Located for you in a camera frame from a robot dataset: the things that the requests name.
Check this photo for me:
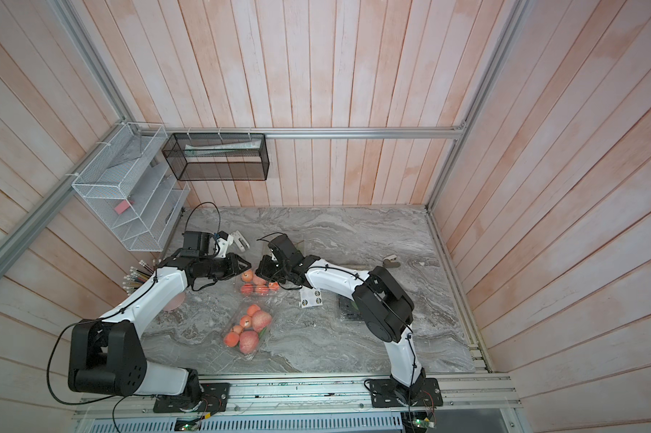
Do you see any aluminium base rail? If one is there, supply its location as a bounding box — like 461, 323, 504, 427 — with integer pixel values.
74, 373, 531, 432

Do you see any white mesh wall shelf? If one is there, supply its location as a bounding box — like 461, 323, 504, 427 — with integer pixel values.
73, 122, 190, 254

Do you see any black mesh wall basket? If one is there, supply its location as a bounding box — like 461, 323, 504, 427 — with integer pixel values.
162, 132, 270, 181

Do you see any clear box of apples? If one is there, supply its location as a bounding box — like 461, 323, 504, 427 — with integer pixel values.
221, 299, 275, 360

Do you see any pink eraser on shelf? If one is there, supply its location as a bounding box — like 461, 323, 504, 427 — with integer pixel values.
113, 198, 133, 216

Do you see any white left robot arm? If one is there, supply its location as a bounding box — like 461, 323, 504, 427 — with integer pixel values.
68, 231, 251, 412

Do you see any pink cup of pencils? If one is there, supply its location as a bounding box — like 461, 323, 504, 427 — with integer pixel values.
121, 257, 186, 312

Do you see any clear box of tomatoes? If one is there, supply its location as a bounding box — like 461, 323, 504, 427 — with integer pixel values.
233, 269, 281, 297

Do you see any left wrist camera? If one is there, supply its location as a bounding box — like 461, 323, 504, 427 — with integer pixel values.
214, 231, 234, 259

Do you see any small brown white object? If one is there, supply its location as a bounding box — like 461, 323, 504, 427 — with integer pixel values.
382, 254, 401, 269

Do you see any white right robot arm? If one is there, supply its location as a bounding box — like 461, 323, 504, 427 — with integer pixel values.
257, 232, 437, 408

